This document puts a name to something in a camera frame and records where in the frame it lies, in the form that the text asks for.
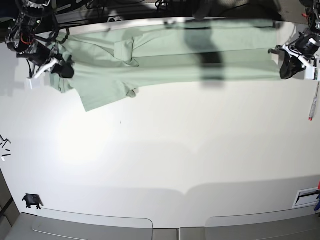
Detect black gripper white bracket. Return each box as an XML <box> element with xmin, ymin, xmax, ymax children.
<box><xmin>17</xmin><ymin>42</ymin><xmax>75</xmax><ymax>78</ymax></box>

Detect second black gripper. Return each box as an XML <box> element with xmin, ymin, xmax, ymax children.
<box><xmin>268</xmin><ymin>34</ymin><xmax>320</xmax><ymax>80</ymax></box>

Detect light green T-shirt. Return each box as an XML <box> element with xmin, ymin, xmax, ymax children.
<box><xmin>50</xmin><ymin>19</ymin><xmax>280</xmax><ymax>111</ymax></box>

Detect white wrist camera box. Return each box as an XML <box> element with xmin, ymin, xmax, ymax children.
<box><xmin>24</xmin><ymin>78</ymin><xmax>42</xmax><ymax>90</ymax></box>
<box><xmin>304</xmin><ymin>66</ymin><xmax>320</xmax><ymax>82</ymax></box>

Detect robot arm with red cable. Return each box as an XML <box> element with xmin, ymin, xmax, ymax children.
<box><xmin>5</xmin><ymin>0</ymin><xmax>60</xmax><ymax>53</ymax></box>

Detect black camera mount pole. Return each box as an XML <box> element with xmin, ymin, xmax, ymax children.
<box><xmin>192</xmin><ymin>0</ymin><xmax>214</xmax><ymax>20</ymax></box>

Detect black clamp bracket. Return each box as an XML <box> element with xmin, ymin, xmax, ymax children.
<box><xmin>22</xmin><ymin>194</ymin><xmax>43</xmax><ymax>210</ymax></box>

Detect red blue tool handles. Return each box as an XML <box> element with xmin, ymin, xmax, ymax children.
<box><xmin>314</xmin><ymin>183</ymin><xmax>320</xmax><ymax>212</ymax></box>

